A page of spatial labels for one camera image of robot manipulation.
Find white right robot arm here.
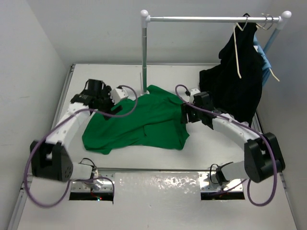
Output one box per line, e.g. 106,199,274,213
181,89,285,185

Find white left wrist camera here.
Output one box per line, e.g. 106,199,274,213
110,88,129,104

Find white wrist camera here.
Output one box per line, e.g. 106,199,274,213
110,88,129,104
189,88,200,104

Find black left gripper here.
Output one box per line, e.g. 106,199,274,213
96,87,122,119

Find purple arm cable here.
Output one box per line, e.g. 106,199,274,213
175,84,280,207
23,84,139,208

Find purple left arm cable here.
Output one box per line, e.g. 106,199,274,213
23,84,139,208

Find light blue hanging shirt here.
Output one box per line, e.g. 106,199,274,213
253,36,272,86

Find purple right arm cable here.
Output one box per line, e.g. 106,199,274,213
175,84,280,207

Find silver clothes rack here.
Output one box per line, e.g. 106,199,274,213
140,10,292,93

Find hanger holding black shirt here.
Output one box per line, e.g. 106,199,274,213
235,13,249,31

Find cream empty hanger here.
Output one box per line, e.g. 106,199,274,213
233,23,242,79

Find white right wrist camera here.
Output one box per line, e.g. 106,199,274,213
189,88,200,104

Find black hanging t-shirt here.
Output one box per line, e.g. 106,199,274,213
199,23,263,124

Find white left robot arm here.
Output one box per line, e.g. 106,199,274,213
30,79,128,182

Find green t-shirt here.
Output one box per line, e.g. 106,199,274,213
82,85,189,155

